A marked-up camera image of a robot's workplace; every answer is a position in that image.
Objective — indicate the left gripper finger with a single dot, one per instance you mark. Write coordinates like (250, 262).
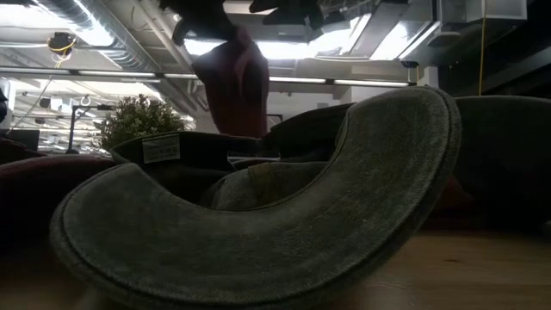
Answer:
(224, 23)

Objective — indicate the dark grey-green baseball cap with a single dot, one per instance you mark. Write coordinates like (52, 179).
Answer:
(508, 150)

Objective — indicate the maroon baseball cap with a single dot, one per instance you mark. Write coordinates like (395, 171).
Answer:
(452, 194)
(234, 86)
(43, 194)

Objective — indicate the black metal stand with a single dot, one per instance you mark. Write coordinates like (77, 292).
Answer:
(74, 129)

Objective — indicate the black rectangular frame stand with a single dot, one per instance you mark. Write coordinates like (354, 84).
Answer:
(277, 115)

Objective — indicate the black computer monitor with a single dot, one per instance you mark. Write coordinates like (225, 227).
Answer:
(23, 138)

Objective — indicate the small grey wall panel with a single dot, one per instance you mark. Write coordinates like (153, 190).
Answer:
(322, 105)

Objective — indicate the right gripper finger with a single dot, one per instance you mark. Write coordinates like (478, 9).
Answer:
(267, 5)
(297, 18)

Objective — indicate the green potted plant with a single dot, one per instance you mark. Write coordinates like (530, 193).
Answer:
(142, 120)

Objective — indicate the long ceiling light bar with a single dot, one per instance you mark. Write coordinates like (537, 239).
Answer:
(344, 82)

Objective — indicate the light grey baseball cap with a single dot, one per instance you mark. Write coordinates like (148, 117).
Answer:
(258, 258)

